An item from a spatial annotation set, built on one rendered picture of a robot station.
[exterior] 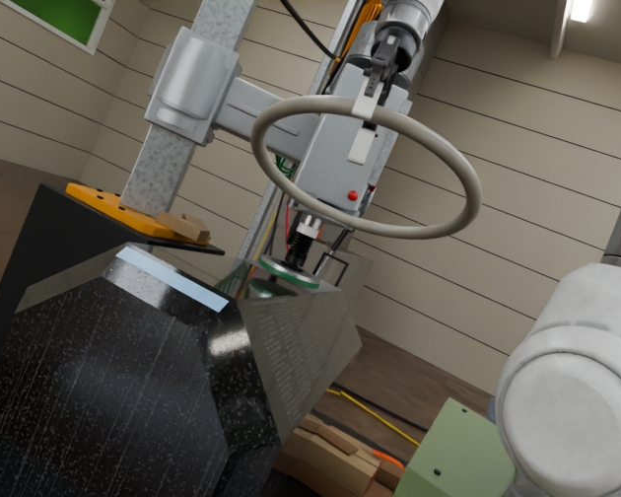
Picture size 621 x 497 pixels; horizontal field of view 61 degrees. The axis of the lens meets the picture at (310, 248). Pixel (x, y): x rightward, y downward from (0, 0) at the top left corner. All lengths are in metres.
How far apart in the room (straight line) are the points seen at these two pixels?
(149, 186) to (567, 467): 2.08
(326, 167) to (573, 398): 1.30
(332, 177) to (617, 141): 5.42
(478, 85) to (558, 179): 1.50
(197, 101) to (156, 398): 1.37
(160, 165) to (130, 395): 1.27
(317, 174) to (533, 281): 5.06
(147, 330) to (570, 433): 0.97
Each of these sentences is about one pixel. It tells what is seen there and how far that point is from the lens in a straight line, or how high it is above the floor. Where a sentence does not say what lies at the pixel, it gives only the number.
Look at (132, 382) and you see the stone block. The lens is 1.28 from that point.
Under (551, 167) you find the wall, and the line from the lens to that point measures 6.69.
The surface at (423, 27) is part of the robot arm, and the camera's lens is 1.00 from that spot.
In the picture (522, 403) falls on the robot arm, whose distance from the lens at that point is 0.46.
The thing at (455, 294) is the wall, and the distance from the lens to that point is 6.53.
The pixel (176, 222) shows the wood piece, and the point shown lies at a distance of 2.22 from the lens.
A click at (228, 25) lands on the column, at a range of 2.40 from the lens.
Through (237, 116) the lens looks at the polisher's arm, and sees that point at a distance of 2.33.
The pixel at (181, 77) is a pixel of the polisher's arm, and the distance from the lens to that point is 2.29.
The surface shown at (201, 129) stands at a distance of 2.30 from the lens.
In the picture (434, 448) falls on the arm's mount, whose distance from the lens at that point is 0.71.
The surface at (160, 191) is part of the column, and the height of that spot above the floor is 0.90.
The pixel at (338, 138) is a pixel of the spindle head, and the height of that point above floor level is 1.32.
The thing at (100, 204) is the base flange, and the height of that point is 0.76.
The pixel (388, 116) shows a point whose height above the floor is 1.27.
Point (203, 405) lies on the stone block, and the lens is 1.19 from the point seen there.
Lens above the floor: 1.08
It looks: 4 degrees down
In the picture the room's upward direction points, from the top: 24 degrees clockwise
